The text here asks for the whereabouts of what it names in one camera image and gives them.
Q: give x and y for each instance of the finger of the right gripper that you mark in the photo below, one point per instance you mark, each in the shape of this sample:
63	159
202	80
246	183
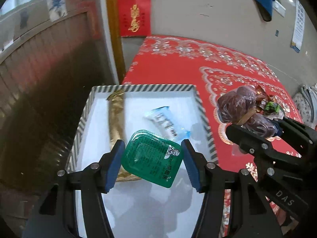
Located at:
250	143
299	136

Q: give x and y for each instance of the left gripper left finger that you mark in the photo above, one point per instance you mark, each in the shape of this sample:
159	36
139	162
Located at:
54	215

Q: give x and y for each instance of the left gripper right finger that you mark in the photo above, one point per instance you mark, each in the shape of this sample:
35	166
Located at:
250	212

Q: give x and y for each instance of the bag of red dates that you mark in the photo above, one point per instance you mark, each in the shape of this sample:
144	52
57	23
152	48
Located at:
238	107

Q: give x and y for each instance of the white blue snack packet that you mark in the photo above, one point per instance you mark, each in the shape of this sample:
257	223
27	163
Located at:
169	127

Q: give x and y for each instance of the green sauce cup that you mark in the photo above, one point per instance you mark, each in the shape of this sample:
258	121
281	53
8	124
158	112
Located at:
152	158

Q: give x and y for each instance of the long gold foil packet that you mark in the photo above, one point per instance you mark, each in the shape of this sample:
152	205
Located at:
116	119

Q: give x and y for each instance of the floral cushioned chair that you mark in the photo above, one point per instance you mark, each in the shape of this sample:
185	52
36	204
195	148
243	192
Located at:
305	101

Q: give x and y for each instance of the small candy pile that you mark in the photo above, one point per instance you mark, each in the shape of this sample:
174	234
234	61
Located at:
267	105

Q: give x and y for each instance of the striped white storage box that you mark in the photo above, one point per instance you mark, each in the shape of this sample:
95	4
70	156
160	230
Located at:
139	208

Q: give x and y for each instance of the red floral tablecloth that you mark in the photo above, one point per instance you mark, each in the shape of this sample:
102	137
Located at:
214	70

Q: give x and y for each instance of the white wall calendar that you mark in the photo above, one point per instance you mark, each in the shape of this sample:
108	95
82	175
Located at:
299	27

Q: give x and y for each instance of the lower red wall banner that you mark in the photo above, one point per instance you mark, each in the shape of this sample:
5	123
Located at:
134	17

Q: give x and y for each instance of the wooden door frame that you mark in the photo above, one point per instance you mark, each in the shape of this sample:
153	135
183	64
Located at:
114	28

